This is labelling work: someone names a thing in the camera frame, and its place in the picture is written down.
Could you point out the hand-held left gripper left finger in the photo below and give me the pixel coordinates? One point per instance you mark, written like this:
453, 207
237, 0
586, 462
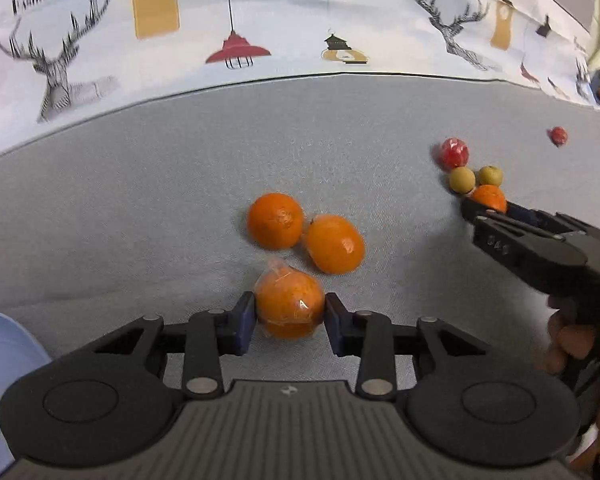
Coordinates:
245, 322

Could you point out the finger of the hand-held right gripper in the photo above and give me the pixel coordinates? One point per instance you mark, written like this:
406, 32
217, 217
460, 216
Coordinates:
527, 216
500, 247

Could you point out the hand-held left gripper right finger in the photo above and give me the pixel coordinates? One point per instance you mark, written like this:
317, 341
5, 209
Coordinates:
336, 327

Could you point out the small orange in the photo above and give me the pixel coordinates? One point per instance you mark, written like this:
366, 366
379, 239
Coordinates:
490, 196

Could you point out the plastic-wrapped orange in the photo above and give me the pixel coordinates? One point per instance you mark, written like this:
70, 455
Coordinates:
290, 300

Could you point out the yellow-green round fruit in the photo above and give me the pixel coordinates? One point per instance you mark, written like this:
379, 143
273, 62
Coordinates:
491, 175

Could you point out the tan round fruit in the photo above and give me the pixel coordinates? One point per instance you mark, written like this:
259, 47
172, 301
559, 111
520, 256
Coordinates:
461, 179

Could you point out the glossy orange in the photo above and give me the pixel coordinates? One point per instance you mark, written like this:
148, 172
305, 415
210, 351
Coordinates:
335, 245

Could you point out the bare orange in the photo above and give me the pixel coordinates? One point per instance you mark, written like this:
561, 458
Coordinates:
275, 220

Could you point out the light blue plate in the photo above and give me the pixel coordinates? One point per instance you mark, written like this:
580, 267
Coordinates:
5, 360

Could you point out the person's right hand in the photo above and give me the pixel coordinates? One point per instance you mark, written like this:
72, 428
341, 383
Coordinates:
570, 341

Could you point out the small red round fruit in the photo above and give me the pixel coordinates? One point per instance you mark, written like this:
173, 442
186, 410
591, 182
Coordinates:
558, 135

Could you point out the deer and lamp printed cloth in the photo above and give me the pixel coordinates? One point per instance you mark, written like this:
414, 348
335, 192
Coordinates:
280, 10

